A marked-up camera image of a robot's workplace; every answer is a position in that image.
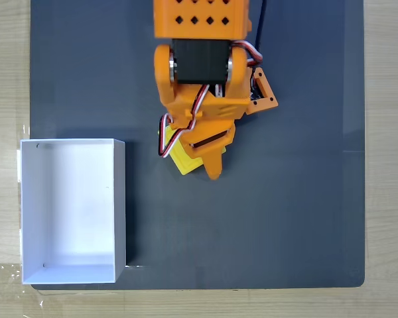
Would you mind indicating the yellow toy block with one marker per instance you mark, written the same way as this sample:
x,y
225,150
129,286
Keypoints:
x,y
185,164

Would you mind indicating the clear adhesive tape piece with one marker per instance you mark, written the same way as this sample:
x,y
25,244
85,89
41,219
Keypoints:
x,y
6,281

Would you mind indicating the dark grey work mat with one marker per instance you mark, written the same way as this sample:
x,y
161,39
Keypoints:
x,y
285,198

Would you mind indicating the orange camera mount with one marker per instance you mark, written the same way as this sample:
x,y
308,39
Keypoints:
x,y
267,96

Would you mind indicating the white open cardboard box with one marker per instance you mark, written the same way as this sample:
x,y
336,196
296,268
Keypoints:
x,y
76,212

